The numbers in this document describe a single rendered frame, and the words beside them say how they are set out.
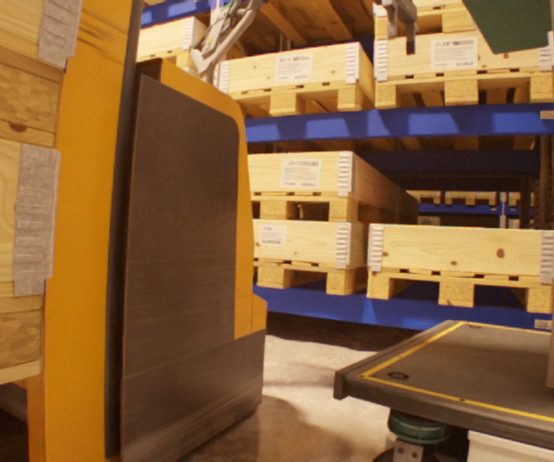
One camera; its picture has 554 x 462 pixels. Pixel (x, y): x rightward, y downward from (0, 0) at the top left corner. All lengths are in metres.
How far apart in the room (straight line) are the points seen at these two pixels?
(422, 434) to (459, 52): 1.71
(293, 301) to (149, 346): 1.41
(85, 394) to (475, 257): 1.59
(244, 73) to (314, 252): 1.06
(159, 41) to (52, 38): 2.24
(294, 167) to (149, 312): 1.43
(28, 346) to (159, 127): 0.46
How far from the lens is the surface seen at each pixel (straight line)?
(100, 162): 0.81
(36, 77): 0.68
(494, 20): 1.22
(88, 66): 0.82
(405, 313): 2.05
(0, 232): 0.63
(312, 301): 2.16
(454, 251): 1.94
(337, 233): 2.02
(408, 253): 1.96
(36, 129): 0.67
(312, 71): 2.26
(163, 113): 0.87
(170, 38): 2.87
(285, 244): 2.12
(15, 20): 0.68
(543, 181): 3.05
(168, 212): 0.87
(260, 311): 1.25
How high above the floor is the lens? 0.55
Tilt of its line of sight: 2 degrees up
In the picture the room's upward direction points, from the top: 3 degrees clockwise
